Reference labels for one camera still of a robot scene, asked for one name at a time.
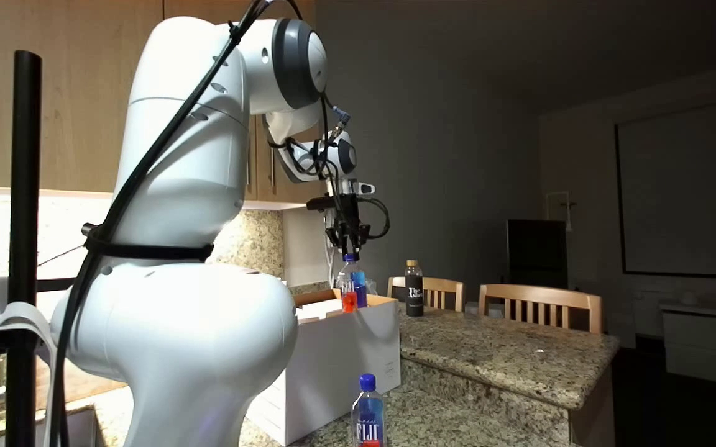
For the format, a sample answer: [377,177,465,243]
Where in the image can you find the wooden chair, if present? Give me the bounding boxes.
[477,284,601,332]
[387,277,465,313]

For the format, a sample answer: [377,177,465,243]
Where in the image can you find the wall projection screen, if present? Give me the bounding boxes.
[615,103,716,278]

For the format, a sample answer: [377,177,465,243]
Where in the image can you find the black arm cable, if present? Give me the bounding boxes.
[44,0,393,447]

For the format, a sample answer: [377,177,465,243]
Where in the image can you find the open cardboard box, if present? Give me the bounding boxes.
[244,284,406,447]

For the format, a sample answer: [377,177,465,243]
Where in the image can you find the blue-cap water bottle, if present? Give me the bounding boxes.
[336,253,368,313]
[349,373,385,447]

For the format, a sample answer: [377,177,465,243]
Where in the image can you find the black vertical pole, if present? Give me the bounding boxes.
[4,49,42,447]

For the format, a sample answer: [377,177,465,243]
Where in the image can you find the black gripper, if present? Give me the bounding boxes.
[305,195,371,248]

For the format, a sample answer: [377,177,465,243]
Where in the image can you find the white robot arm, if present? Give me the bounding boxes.
[52,15,371,447]

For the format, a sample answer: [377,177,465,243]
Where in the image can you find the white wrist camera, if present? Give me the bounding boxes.
[352,181,377,197]

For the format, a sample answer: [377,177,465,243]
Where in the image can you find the dark glass bottle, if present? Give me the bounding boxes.
[406,259,422,318]

